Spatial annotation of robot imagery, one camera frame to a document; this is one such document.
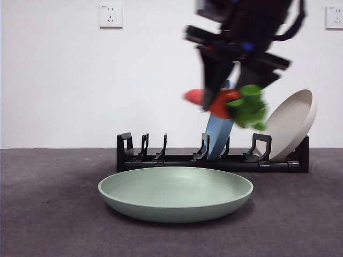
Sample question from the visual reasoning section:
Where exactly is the green plate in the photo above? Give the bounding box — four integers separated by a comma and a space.
98, 166, 254, 224

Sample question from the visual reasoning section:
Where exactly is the black plate rack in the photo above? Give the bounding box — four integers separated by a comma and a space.
116, 132, 310, 174

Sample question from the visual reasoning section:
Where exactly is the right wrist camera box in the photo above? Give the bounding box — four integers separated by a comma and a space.
196, 0, 228, 24

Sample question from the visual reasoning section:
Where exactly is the beige plate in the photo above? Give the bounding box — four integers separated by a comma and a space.
261, 89, 317, 162

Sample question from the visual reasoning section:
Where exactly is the white wall socket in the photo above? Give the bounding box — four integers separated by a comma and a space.
325, 5, 343, 30
99, 3, 123, 29

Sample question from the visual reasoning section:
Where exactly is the blue plate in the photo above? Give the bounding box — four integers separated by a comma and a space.
205, 79, 238, 162

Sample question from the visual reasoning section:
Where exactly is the black cable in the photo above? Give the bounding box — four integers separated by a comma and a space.
275, 0, 307, 41

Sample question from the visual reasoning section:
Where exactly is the orange carrot with green leaves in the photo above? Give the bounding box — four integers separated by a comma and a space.
183, 84, 269, 132

